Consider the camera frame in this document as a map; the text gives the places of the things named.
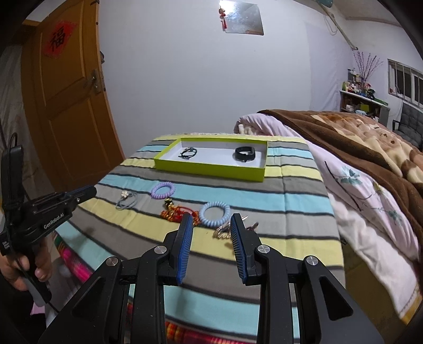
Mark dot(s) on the purple flower branches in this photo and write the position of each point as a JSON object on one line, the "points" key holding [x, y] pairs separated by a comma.
{"points": [[365, 64]]}

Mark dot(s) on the green cardboard box tray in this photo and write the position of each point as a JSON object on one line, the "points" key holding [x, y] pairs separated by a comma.
{"points": [[211, 172]]}

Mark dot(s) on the striped cloth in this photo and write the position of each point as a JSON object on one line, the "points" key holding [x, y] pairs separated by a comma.
{"points": [[264, 205]]}

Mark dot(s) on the dark beaded hair clip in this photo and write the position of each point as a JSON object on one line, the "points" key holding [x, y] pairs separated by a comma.
{"points": [[251, 226]]}

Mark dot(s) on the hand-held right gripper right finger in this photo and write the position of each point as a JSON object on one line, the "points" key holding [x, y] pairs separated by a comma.
{"points": [[238, 251]]}

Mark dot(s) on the pink floral quilt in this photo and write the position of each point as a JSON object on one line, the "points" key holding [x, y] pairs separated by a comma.
{"points": [[357, 198]]}

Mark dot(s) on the window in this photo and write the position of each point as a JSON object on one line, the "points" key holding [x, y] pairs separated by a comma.
{"points": [[404, 79]]}

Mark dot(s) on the white shelf unit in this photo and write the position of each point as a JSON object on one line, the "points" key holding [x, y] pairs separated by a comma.
{"points": [[350, 104]]}

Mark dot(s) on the brown patterned blanket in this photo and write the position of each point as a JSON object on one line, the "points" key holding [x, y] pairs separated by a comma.
{"points": [[363, 132]]}

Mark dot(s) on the wooden door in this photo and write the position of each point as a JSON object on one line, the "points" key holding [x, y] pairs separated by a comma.
{"points": [[66, 106]]}

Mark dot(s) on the cream fleece blanket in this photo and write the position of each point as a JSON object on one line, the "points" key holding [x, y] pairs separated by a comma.
{"points": [[243, 128]]}

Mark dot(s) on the gold rhinestone hair clip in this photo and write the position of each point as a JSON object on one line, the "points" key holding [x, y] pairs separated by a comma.
{"points": [[222, 231]]}

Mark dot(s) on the person's left hand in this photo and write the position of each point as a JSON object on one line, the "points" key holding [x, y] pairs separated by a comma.
{"points": [[41, 271]]}

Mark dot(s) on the grey plastic sheet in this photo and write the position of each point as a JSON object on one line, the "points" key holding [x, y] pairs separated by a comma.
{"points": [[13, 109]]}

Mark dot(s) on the wall pipe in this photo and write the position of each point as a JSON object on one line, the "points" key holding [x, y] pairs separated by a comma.
{"points": [[342, 33]]}

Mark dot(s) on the pink plaid cloth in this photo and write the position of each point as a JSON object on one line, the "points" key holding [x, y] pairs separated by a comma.
{"points": [[74, 261]]}

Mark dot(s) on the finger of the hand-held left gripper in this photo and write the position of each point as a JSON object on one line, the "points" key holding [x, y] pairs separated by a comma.
{"points": [[81, 193]]}

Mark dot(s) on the black wrist band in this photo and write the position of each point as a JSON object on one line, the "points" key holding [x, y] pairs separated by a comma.
{"points": [[238, 154]]}

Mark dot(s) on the wall mirror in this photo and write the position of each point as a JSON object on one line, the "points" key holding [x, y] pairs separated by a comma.
{"points": [[243, 18]]}

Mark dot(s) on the group of bottles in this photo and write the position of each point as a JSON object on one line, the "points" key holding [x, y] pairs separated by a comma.
{"points": [[357, 84]]}

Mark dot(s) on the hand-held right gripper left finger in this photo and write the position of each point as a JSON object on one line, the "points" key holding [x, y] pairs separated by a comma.
{"points": [[185, 248]]}

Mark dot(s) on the teal covered air conditioner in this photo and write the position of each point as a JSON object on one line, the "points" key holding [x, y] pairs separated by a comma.
{"points": [[325, 2]]}

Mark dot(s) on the black chair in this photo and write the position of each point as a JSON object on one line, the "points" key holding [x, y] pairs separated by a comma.
{"points": [[409, 119]]}

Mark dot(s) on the red door sign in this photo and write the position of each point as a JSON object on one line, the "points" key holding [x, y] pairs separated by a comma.
{"points": [[59, 38]]}

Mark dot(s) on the red hanging ornament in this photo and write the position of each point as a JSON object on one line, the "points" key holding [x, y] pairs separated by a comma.
{"points": [[222, 15]]}

